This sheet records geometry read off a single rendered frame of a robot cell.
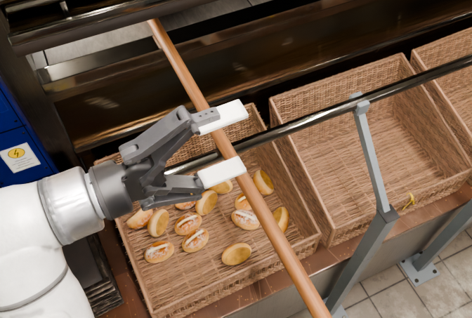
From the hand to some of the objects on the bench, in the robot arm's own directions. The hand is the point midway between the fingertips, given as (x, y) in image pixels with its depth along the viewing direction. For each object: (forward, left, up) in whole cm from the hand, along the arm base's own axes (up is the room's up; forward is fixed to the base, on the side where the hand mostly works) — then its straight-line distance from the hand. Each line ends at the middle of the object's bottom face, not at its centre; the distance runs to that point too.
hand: (236, 141), depth 64 cm
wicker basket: (+125, +20, -90) cm, 155 cm away
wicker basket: (+6, +29, -90) cm, 95 cm away
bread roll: (-14, +43, -90) cm, 100 cm away
